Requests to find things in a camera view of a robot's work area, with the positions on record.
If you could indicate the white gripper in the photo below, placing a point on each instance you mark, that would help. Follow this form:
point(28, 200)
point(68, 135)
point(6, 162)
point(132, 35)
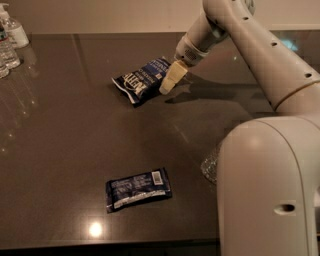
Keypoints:
point(188, 54)

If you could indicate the blue chip bag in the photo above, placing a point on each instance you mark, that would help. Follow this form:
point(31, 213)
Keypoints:
point(140, 84)

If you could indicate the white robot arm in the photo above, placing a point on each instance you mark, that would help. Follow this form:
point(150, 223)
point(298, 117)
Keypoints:
point(268, 168)

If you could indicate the blue rxbar blueberry wrapper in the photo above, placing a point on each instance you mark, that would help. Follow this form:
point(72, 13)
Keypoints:
point(136, 189)

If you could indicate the clear plastic water bottle lying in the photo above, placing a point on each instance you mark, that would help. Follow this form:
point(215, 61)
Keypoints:
point(210, 164)

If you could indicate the white hand sanitizer pump bottle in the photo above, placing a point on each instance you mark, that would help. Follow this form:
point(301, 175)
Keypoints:
point(14, 29)

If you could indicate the upright clear water bottle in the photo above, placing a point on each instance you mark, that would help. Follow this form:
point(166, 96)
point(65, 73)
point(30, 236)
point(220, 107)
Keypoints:
point(7, 52)

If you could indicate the clear bottle at left edge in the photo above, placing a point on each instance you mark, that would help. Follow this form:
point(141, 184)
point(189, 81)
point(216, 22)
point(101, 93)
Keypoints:
point(4, 71)

